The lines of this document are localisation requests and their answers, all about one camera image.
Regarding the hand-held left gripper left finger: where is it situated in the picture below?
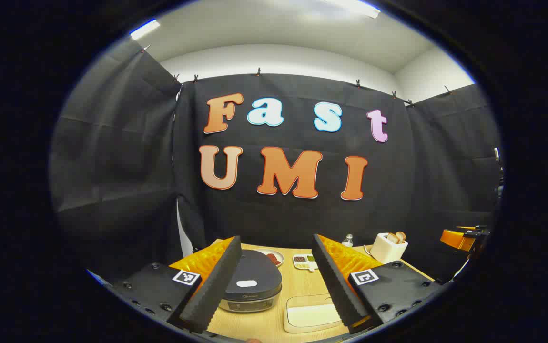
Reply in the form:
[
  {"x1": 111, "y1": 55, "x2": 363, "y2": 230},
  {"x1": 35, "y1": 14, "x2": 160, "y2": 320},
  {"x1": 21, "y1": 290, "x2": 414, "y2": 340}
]
[{"x1": 110, "y1": 236, "x2": 243, "y2": 334}]

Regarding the white toaster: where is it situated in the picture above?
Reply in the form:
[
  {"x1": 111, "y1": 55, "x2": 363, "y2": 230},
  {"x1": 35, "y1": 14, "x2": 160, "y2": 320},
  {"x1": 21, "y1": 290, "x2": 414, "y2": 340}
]
[{"x1": 370, "y1": 232, "x2": 408, "y2": 264}]

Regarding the beige tray of rice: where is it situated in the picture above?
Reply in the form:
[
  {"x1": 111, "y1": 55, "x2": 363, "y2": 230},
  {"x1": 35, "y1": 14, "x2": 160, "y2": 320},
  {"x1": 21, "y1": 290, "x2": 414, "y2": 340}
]
[{"x1": 283, "y1": 294, "x2": 351, "y2": 334}]

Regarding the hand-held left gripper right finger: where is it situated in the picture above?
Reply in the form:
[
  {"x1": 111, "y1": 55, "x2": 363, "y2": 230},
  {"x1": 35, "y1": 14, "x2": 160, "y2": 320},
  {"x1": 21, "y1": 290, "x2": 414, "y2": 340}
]
[{"x1": 312, "y1": 233, "x2": 447, "y2": 334}]

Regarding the white divided dish of beans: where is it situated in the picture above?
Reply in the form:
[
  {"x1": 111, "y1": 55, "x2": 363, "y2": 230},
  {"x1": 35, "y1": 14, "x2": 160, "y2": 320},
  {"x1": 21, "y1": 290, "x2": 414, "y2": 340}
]
[{"x1": 293, "y1": 254, "x2": 320, "y2": 272}]

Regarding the dark grey rice cooker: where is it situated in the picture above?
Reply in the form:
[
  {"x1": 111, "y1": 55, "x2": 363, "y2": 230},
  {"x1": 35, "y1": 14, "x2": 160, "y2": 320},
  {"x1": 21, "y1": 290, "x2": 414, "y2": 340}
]
[{"x1": 218, "y1": 249, "x2": 283, "y2": 313}]

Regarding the black backdrop cloth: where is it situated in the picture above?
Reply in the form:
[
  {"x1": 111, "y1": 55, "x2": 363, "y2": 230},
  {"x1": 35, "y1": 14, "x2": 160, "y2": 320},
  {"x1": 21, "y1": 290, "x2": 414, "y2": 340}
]
[{"x1": 49, "y1": 37, "x2": 503, "y2": 286}]

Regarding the round white plate red food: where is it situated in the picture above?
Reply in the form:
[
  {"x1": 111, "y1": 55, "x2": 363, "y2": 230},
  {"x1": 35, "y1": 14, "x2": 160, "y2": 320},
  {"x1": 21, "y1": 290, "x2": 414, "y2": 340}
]
[{"x1": 254, "y1": 248, "x2": 285, "y2": 268}]

